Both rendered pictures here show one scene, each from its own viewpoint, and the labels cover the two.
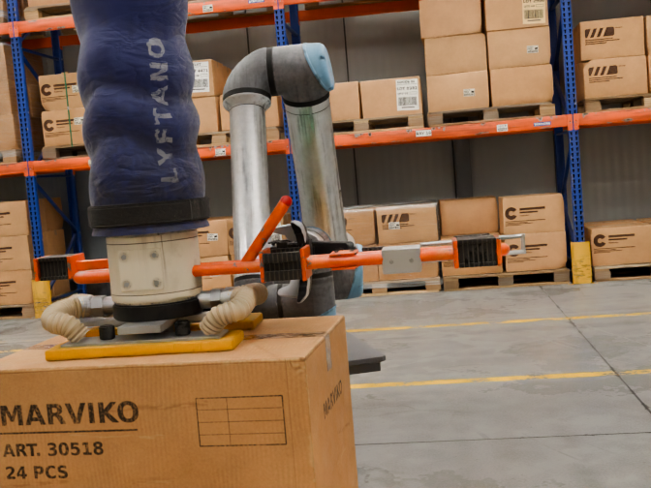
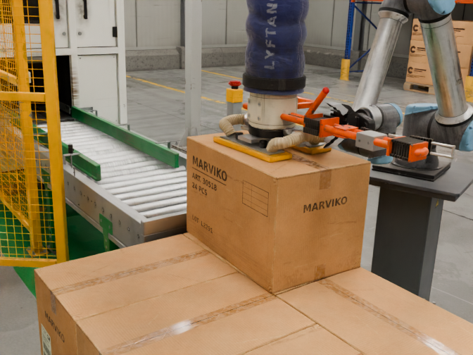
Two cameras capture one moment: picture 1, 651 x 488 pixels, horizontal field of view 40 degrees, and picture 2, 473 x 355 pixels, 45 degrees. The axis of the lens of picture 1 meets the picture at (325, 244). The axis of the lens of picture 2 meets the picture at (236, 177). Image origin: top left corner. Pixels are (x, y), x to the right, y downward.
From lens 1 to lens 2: 1.10 m
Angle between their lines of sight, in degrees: 47
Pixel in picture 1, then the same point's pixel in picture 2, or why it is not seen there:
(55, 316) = (222, 122)
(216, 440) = (247, 202)
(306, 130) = (428, 38)
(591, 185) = not seen: outside the picture
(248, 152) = (376, 48)
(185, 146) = (284, 50)
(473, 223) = not seen: outside the picture
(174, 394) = (237, 175)
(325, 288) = not seen: hidden behind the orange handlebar
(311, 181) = (433, 71)
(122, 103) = (253, 23)
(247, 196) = (366, 76)
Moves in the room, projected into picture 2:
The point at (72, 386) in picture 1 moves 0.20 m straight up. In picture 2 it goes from (210, 156) to (211, 102)
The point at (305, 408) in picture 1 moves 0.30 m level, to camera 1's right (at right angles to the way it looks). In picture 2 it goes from (274, 203) to (355, 232)
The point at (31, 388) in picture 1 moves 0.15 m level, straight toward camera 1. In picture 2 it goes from (200, 152) to (179, 161)
